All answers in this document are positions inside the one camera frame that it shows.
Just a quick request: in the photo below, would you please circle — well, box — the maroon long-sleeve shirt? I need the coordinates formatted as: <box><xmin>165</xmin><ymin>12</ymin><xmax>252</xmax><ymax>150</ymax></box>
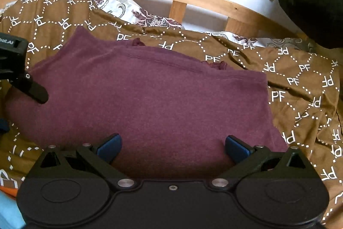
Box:
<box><xmin>5</xmin><ymin>26</ymin><xmax>290</xmax><ymax>180</ymax></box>

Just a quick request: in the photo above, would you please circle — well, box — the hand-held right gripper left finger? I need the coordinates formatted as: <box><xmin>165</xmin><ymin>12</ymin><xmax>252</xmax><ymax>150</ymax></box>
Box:
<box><xmin>34</xmin><ymin>133</ymin><xmax>136</xmax><ymax>191</ymax></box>

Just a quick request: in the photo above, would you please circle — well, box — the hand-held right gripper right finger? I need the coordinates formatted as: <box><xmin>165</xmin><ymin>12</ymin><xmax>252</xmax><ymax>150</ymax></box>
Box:
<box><xmin>209</xmin><ymin>135</ymin><xmax>313</xmax><ymax>191</ymax></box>

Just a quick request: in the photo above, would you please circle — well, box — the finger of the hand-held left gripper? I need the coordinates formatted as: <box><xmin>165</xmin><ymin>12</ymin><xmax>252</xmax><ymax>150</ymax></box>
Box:
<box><xmin>10</xmin><ymin>71</ymin><xmax>49</xmax><ymax>104</ymax></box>

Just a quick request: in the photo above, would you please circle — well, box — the brown printed blanket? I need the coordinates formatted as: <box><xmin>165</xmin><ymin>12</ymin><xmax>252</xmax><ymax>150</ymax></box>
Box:
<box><xmin>0</xmin><ymin>0</ymin><xmax>343</xmax><ymax>229</ymax></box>

